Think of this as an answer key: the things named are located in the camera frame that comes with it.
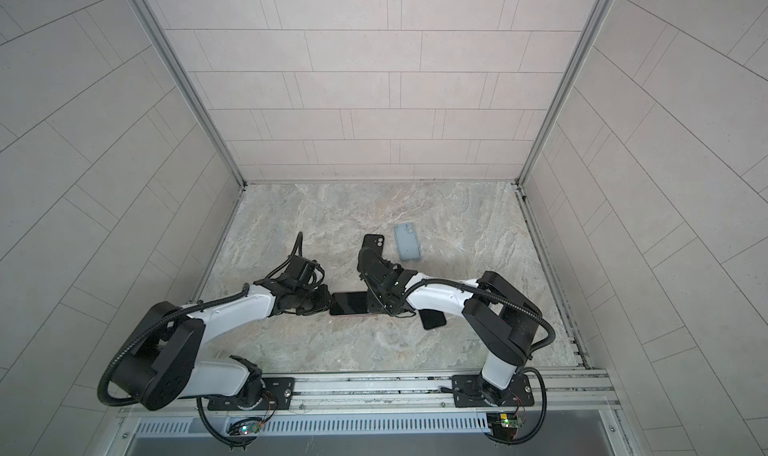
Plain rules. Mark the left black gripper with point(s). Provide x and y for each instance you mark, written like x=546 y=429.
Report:
x=325 y=302

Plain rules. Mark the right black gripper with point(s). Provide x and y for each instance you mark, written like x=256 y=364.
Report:
x=371 y=295

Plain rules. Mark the purple phone black screen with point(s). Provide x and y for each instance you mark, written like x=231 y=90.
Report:
x=349 y=303

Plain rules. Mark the black phone case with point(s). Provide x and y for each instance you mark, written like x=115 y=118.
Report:
x=374 y=242

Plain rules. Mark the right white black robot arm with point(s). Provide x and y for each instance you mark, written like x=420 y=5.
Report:
x=510 y=325

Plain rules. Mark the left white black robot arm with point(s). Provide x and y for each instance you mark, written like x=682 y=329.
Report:
x=159 y=362

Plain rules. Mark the light blue phone case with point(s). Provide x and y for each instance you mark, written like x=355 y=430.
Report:
x=408 y=246

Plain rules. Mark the right black phone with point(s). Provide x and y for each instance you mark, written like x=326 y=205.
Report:
x=432 y=319

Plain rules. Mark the left green circuit board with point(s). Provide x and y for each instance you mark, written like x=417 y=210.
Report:
x=248 y=427

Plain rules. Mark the green circuit board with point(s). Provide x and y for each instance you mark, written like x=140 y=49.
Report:
x=504 y=426
x=248 y=427

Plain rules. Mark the right green circuit board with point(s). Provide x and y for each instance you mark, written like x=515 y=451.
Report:
x=504 y=426

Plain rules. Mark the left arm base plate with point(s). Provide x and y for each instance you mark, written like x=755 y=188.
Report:
x=270 y=393

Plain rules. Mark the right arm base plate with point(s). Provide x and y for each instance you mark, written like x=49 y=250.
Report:
x=473 y=391

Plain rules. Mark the aluminium mounting rail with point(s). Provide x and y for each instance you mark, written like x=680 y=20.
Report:
x=569 y=388

